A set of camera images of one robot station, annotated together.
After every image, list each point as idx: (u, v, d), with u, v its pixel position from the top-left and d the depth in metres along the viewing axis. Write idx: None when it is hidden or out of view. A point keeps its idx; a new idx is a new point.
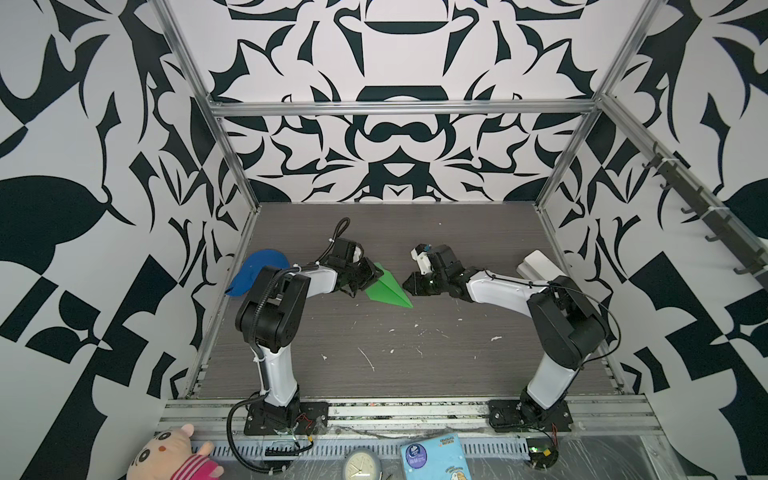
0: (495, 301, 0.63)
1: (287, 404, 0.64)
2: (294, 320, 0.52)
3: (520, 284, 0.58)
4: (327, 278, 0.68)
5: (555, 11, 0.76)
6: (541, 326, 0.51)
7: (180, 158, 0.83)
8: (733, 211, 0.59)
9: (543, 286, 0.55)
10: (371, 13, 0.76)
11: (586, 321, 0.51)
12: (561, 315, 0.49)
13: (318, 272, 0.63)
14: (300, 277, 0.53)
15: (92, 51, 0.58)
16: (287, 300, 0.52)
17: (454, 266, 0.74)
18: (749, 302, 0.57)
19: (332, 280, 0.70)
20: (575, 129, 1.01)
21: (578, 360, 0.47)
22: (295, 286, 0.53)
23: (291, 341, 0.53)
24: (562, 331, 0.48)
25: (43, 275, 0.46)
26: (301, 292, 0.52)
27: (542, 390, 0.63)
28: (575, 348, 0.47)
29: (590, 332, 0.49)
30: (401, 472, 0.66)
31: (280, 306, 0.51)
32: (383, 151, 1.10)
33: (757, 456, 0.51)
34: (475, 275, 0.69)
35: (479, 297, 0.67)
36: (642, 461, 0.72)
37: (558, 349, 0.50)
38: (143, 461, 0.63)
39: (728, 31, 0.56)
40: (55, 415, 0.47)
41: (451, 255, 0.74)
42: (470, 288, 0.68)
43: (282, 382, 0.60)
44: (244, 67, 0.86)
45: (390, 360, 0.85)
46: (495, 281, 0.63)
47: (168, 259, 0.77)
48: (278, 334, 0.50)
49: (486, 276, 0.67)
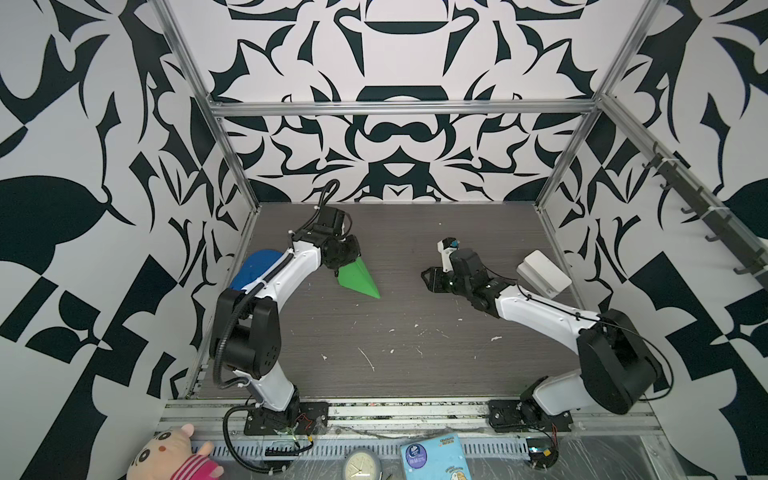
0: (527, 322, 0.58)
1: (286, 404, 0.63)
2: (270, 345, 0.47)
3: (564, 312, 0.52)
4: (309, 260, 0.58)
5: (555, 11, 0.76)
6: (588, 365, 0.46)
7: (180, 158, 0.83)
8: (733, 211, 0.59)
9: (591, 320, 0.49)
10: (371, 13, 0.76)
11: (639, 364, 0.46)
12: (615, 357, 0.43)
13: (293, 265, 0.55)
14: (264, 303, 0.46)
15: (91, 51, 0.58)
16: (257, 330, 0.45)
17: (481, 276, 0.68)
18: (749, 302, 0.57)
19: (311, 258, 0.59)
20: (575, 129, 1.01)
21: (628, 405, 0.43)
22: (262, 315, 0.45)
23: (273, 362, 0.49)
24: (616, 377, 0.43)
25: (43, 275, 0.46)
26: (266, 325, 0.45)
27: (550, 397, 0.62)
28: (627, 394, 0.42)
29: (644, 377, 0.44)
30: (401, 472, 0.66)
31: (250, 336, 0.45)
32: (383, 151, 1.10)
33: (757, 455, 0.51)
34: (505, 290, 0.63)
35: (507, 316, 0.62)
36: (642, 461, 0.72)
37: (605, 390, 0.45)
38: (142, 462, 0.63)
39: (728, 31, 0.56)
40: (55, 416, 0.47)
41: (479, 262, 0.67)
42: (500, 305, 0.62)
43: (273, 391, 0.58)
44: (244, 67, 0.86)
45: (390, 360, 0.85)
46: (532, 303, 0.57)
47: (168, 259, 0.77)
48: (257, 362, 0.45)
49: (520, 295, 0.60)
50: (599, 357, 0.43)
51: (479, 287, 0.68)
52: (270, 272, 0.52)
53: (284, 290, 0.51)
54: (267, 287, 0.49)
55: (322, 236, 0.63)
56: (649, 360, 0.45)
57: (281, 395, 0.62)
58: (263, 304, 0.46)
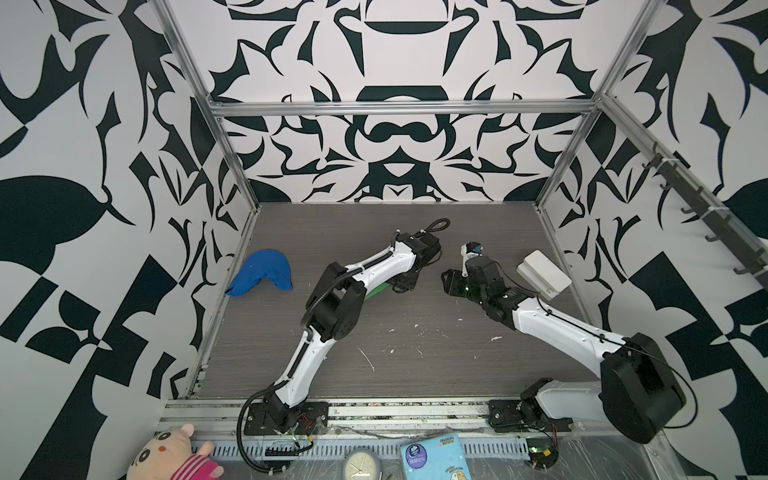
0: (544, 339, 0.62)
1: (295, 403, 0.64)
2: (349, 320, 0.56)
3: (587, 333, 0.50)
4: (403, 262, 0.65)
5: (555, 11, 0.76)
6: (613, 390, 0.44)
7: (180, 158, 0.83)
8: (733, 211, 0.59)
9: (616, 345, 0.47)
10: (371, 13, 0.76)
11: (664, 391, 0.44)
12: (639, 382, 0.42)
13: (388, 262, 0.62)
14: (357, 285, 0.54)
15: (91, 51, 0.58)
16: (343, 304, 0.55)
17: (498, 285, 0.66)
18: (749, 302, 0.57)
19: (407, 261, 0.66)
20: (575, 129, 1.01)
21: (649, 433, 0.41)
22: (352, 294, 0.54)
23: (345, 333, 0.58)
24: (638, 401, 0.41)
25: (43, 275, 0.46)
26: (353, 301, 0.54)
27: (555, 400, 0.61)
28: (648, 423, 0.41)
29: (668, 405, 0.43)
30: (401, 472, 0.66)
31: (337, 306, 0.57)
32: (383, 151, 1.10)
33: (756, 456, 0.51)
34: (523, 302, 0.61)
35: (524, 328, 0.60)
36: (642, 461, 0.72)
37: (627, 415, 0.43)
38: (142, 461, 0.63)
39: (728, 31, 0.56)
40: (54, 416, 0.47)
41: (497, 271, 0.65)
42: (516, 317, 0.61)
43: (304, 378, 0.62)
44: (244, 67, 0.86)
45: (390, 360, 0.85)
46: (550, 318, 0.55)
47: (168, 259, 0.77)
48: (335, 329, 0.56)
49: (540, 310, 0.58)
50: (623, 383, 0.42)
51: (495, 297, 0.67)
52: (370, 262, 0.60)
53: (374, 282, 0.59)
54: (363, 273, 0.58)
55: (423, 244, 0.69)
56: (674, 388, 0.43)
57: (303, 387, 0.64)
58: (355, 287, 0.54)
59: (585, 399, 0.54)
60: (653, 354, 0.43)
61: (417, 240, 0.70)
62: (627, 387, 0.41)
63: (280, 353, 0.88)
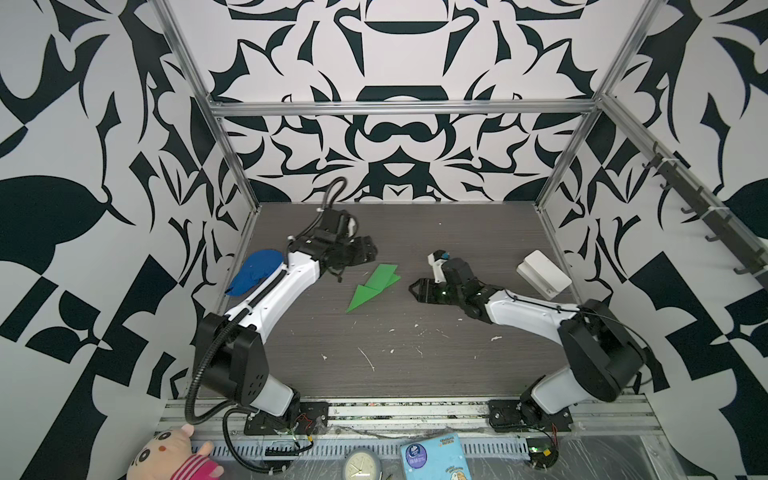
0: (516, 324, 0.60)
1: (283, 412, 0.63)
2: (253, 375, 0.44)
3: (545, 307, 0.55)
4: (303, 277, 0.54)
5: (555, 11, 0.76)
6: (572, 355, 0.47)
7: (181, 158, 0.83)
8: (733, 211, 0.59)
9: (571, 311, 0.51)
10: (371, 13, 0.76)
11: (622, 350, 0.47)
12: (597, 345, 0.45)
13: (285, 284, 0.51)
14: (246, 333, 0.42)
15: (91, 51, 0.58)
16: (238, 363, 0.42)
17: (473, 284, 0.71)
18: (749, 302, 0.57)
19: (307, 273, 0.54)
20: (575, 129, 1.01)
21: (617, 392, 0.43)
22: (243, 346, 0.41)
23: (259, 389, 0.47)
24: (600, 363, 0.44)
25: (43, 275, 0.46)
26: (248, 352, 0.41)
27: (550, 394, 0.61)
28: (612, 383, 0.44)
29: (627, 362, 0.46)
30: (401, 473, 0.66)
31: (232, 367, 0.42)
32: (383, 151, 1.10)
33: (757, 456, 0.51)
34: (494, 294, 0.66)
35: (499, 320, 0.63)
36: (642, 461, 0.72)
37: (594, 380, 0.46)
38: (143, 462, 0.63)
39: (728, 31, 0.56)
40: (54, 417, 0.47)
41: (469, 271, 0.69)
42: (490, 310, 0.64)
43: (270, 399, 0.57)
44: (244, 67, 0.86)
45: (390, 360, 0.85)
46: (517, 302, 0.60)
47: (168, 259, 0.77)
48: (239, 394, 0.42)
49: (507, 298, 0.63)
50: (581, 347, 0.45)
51: (471, 296, 0.71)
52: (258, 295, 0.48)
53: (271, 316, 0.47)
54: (253, 313, 0.45)
55: (322, 247, 0.59)
56: (631, 344, 0.46)
57: (278, 402, 0.61)
58: (245, 336, 0.42)
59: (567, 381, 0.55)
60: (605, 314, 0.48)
61: (316, 241, 0.60)
62: (585, 350, 0.45)
63: (280, 353, 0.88)
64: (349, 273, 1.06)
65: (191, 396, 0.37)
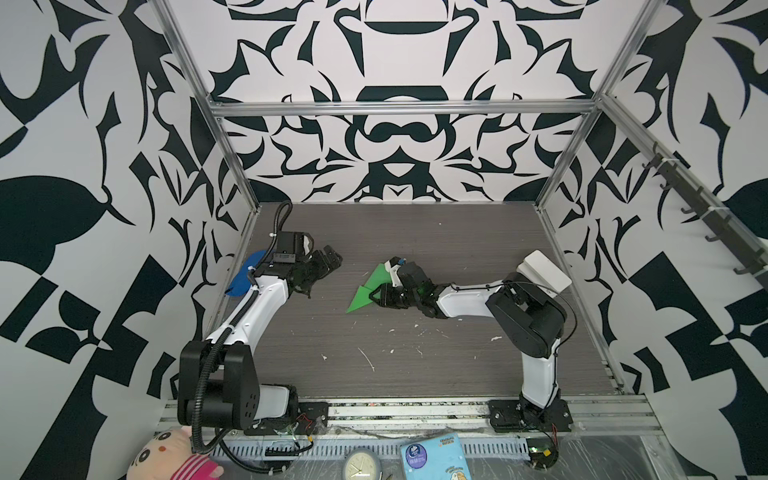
0: (466, 310, 0.65)
1: (285, 406, 0.63)
2: (248, 395, 0.43)
3: (479, 289, 0.62)
4: (276, 294, 0.56)
5: (555, 11, 0.76)
6: (503, 323, 0.54)
7: (180, 158, 0.83)
8: (733, 211, 0.59)
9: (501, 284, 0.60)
10: (371, 13, 0.76)
11: (543, 310, 0.54)
12: (520, 310, 0.52)
13: (260, 302, 0.52)
14: (236, 350, 0.42)
15: (91, 51, 0.58)
16: (233, 382, 0.41)
17: (427, 283, 0.76)
18: (749, 302, 0.57)
19: (280, 289, 0.57)
20: (574, 129, 1.02)
21: (546, 349, 0.49)
22: (234, 364, 0.41)
23: (254, 410, 0.45)
24: (524, 324, 0.51)
25: (43, 275, 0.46)
26: (243, 369, 0.41)
27: (533, 387, 0.63)
28: (538, 337, 0.50)
29: (550, 320, 0.52)
30: (401, 473, 0.66)
31: (226, 387, 0.41)
32: (383, 151, 1.10)
33: (758, 456, 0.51)
34: (443, 291, 0.73)
35: (453, 311, 0.69)
36: (642, 461, 0.72)
37: (526, 342, 0.52)
38: (143, 462, 0.63)
39: (728, 31, 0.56)
40: (53, 417, 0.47)
41: (421, 272, 0.74)
42: (442, 306, 0.71)
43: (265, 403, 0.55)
44: (244, 67, 0.86)
45: (390, 360, 0.85)
46: (459, 292, 0.67)
47: (168, 259, 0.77)
48: (238, 417, 0.41)
49: (450, 291, 0.71)
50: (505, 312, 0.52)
51: (427, 296, 0.77)
52: (238, 313, 0.49)
53: (253, 332, 0.47)
54: (236, 332, 0.46)
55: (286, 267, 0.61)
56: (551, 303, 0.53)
57: (277, 401, 0.61)
58: (235, 351, 0.42)
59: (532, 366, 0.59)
60: (525, 282, 0.55)
61: (278, 264, 0.62)
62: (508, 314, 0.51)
63: (279, 353, 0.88)
64: (348, 273, 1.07)
65: (195, 423, 0.42)
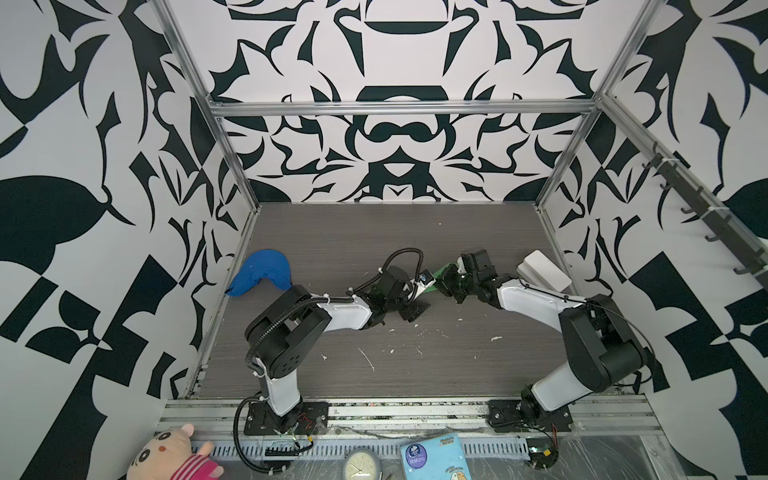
0: (526, 310, 0.61)
1: (286, 410, 0.63)
2: (297, 354, 0.48)
3: (554, 296, 0.56)
4: (357, 316, 0.62)
5: (555, 11, 0.76)
6: (571, 342, 0.49)
7: (180, 158, 0.83)
8: (733, 211, 0.59)
9: (580, 302, 0.52)
10: (371, 13, 0.76)
11: (621, 345, 0.48)
12: (595, 335, 0.46)
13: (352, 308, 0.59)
14: (318, 312, 0.49)
15: (92, 51, 0.58)
16: (299, 332, 0.48)
17: (488, 271, 0.73)
18: (749, 302, 0.57)
19: (364, 318, 0.65)
20: (575, 129, 1.01)
21: (607, 384, 0.44)
22: (312, 320, 0.48)
23: (291, 370, 0.50)
24: (594, 352, 0.45)
25: (43, 275, 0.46)
26: (316, 329, 0.48)
27: (549, 393, 0.63)
28: (603, 370, 0.45)
29: (624, 358, 0.46)
30: (401, 473, 0.66)
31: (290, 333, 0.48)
32: (383, 151, 1.10)
33: (757, 456, 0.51)
34: (506, 281, 0.68)
35: (508, 305, 0.65)
36: (642, 461, 0.72)
37: (587, 370, 0.47)
38: (142, 462, 0.63)
39: (728, 31, 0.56)
40: (54, 418, 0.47)
41: (487, 258, 0.72)
42: (500, 295, 0.67)
43: (281, 393, 0.58)
44: (244, 67, 0.86)
45: (389, 360, 0.85)
46: (530, 290, 0.61)
47: (168, 259, 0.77)
48: (275, 364, 0.46)
49: (519, 285, 0.65)
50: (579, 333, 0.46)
51: (485, 280, 0.73)
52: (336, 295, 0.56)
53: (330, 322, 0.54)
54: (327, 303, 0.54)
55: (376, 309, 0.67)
56: (632, 343, 0.46)
57: (287, 399, 0.61)
58: (317, 314, 0.49)
59: (566, 380, 0.56)
60: (611, 308, 0.48)
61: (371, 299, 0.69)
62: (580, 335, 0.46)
63: None
64: (349, 273, 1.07)
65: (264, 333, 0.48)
